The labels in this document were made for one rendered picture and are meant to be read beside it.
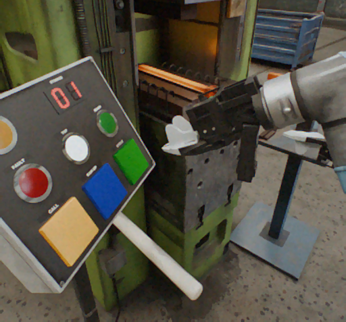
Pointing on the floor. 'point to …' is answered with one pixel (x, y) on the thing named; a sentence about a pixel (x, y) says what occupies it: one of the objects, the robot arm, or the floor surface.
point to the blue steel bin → (286, 36)
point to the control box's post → (85, 293)
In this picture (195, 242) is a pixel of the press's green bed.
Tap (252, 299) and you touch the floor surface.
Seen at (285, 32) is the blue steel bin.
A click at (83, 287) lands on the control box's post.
